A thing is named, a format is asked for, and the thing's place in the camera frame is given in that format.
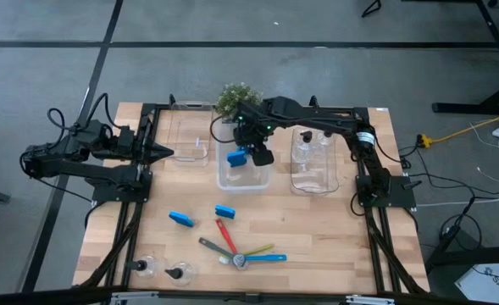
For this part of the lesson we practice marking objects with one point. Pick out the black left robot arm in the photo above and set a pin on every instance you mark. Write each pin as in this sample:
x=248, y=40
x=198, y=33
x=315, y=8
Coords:
x=105, y=171

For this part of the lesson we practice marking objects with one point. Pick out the silver aluminium bracket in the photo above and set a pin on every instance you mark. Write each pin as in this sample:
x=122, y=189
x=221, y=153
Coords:
x=369, y=300
x=134, y=296

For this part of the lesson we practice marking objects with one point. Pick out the grey dish brush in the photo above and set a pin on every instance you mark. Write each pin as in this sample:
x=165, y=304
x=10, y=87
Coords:
x=213, y=246

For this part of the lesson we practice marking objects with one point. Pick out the blue sponge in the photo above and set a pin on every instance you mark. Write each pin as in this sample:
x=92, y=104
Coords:
x=225, y=211
x=235, y=159
x=181, y=219

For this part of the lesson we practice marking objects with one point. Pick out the white box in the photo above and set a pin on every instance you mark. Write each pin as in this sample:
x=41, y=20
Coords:
x=490, y=284

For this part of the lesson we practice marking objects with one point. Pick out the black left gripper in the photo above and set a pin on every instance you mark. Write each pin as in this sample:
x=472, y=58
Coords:
x=136, y=148

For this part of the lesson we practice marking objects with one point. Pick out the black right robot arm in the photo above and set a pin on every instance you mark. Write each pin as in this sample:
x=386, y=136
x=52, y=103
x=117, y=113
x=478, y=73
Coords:
x=317, y=120

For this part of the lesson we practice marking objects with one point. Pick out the translucent plastic tub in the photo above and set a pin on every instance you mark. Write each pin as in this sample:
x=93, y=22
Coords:
x=242, y=180

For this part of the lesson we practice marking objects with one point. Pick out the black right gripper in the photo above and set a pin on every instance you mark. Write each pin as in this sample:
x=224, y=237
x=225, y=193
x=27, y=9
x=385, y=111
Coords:
x=251, y=129

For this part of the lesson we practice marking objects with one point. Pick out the small artificial green plant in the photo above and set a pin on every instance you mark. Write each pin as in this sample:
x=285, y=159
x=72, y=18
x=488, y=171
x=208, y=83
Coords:
x=237, y=97

